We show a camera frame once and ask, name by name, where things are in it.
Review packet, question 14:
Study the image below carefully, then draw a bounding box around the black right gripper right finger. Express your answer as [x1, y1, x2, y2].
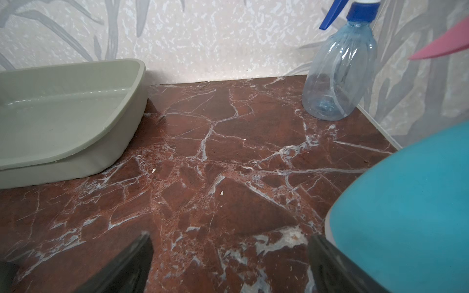
[308, 235, 387, 293]

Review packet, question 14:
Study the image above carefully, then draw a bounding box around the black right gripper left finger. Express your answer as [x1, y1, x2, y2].
[75, 232, 154, 293]

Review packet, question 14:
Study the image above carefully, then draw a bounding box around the grey-green plastic storage box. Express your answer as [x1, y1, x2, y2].
[1, 59, 147, 189]

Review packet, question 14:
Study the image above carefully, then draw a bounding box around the clear blue-capped spray bottle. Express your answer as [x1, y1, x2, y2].
[302, 1, 381, 121]

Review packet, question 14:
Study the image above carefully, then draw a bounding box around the teal pink-trigger spray bottle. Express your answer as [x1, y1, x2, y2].
[324, 14, 469, 293]

